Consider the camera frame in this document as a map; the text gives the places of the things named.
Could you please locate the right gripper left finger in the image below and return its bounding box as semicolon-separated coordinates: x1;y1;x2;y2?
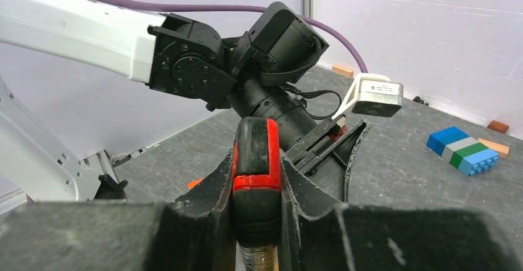
1;152;235;270

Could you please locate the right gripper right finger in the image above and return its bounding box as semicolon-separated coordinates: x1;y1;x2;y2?
279;156;522;270

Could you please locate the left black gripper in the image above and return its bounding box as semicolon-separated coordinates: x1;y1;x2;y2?
227;78;371;202

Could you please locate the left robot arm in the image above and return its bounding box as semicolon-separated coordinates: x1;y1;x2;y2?
1;0;337;150

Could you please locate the small red block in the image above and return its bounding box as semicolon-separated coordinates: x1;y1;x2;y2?
187;178;203;190

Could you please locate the blue green block stack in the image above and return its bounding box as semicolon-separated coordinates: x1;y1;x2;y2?
426;127;500;176

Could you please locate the tan wooden block on stack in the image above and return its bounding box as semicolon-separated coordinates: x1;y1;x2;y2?
478;138;509;159

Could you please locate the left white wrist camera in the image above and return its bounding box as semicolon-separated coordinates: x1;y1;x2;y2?
331;73;404;119

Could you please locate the tan block at wall left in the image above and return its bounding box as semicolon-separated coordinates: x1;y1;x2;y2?
331;65;354;78

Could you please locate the small black item at wall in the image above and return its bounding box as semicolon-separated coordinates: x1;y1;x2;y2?
413;96;429;106

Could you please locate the small brown block at wall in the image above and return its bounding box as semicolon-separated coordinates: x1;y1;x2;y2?
487;120;509;134

